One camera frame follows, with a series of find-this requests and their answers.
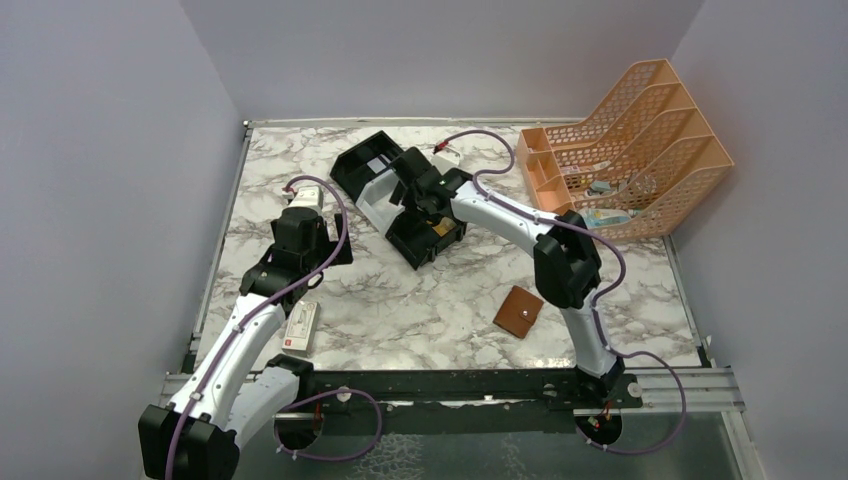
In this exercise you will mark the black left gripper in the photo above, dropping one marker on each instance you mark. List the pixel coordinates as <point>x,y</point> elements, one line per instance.
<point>324,235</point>

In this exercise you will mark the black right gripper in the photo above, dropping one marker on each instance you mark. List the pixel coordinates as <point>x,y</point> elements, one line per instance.
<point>399,193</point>

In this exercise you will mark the black and white card tray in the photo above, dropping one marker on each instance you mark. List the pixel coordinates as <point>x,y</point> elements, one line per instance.
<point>363,172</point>

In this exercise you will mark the brown leather card holder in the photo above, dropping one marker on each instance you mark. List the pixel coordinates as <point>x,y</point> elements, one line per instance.
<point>518,312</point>

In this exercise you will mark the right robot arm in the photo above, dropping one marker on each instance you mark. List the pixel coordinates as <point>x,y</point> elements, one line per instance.
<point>566,271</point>

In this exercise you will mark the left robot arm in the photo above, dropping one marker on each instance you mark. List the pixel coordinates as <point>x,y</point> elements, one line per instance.
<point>201,431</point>

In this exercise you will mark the gold card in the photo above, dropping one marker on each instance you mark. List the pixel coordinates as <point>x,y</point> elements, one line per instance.
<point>444,227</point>

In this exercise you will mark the small white red box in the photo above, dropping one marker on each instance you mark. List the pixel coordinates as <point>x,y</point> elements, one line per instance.
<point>300,328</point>

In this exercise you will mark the peach plastic desk organizer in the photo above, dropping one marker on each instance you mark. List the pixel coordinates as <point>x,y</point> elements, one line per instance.
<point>646,150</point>

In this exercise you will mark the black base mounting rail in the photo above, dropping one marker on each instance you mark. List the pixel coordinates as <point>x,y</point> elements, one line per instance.
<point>300,400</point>

